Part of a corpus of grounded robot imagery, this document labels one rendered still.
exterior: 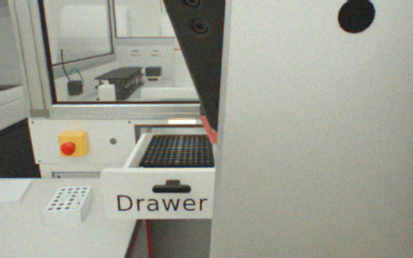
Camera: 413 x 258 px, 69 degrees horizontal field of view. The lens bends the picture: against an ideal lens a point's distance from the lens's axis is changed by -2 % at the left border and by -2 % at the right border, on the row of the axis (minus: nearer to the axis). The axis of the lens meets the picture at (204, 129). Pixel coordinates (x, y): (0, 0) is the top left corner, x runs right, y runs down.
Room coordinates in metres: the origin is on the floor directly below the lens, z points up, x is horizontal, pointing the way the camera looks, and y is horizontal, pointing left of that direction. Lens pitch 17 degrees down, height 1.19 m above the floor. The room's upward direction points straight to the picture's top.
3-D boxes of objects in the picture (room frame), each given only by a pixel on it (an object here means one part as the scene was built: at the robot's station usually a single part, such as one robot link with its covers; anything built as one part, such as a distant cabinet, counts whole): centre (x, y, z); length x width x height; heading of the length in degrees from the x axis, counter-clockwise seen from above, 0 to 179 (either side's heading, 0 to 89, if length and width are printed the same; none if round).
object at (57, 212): (0.68, 0.34, 0.78); 0.12 x 0.08 x 0.04; 7
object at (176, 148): (0.76, 0.07, 0.87); 0.22 x 0.18 x 0.06; 1
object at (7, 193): (0.76, 0.55, 0.77); 0.13 x 0.09 x 0.02; 14
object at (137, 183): (0.56, 0.06, 0.87); 0.29 x 0.02 x 0.11; 91
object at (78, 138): (0.86, 0.40, 0.88); 0.07 x 0.05 x 0.07; 91
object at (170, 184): (0.54, 0.06, 0.91); 0.07 x 0.04 x 0.01; 91
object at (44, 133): (1.36, 0.03, 0.87); 1.02 x 0.95 x 0.14; 91
